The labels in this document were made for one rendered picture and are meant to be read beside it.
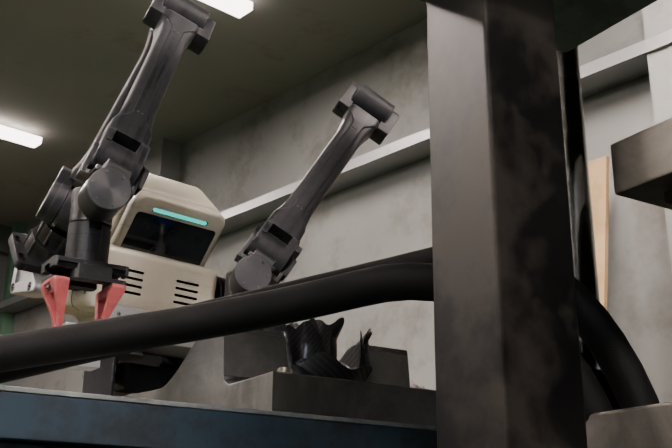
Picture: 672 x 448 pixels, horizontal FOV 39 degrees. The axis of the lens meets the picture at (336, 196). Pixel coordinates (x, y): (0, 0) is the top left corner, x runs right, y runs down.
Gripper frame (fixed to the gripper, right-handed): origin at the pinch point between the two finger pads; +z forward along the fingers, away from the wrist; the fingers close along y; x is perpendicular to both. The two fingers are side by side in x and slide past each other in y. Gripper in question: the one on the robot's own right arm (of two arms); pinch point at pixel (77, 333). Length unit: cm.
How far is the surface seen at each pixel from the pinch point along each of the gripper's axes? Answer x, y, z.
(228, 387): -26.2, 9.8, 9.0
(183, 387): -13.3, 9.8, 7.5
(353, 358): -19.3, 30.4, 2.6
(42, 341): -45.5, -15.9, 9.8
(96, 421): -50, -12, 16
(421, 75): 266, 254, -220
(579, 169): -66, 24, -7
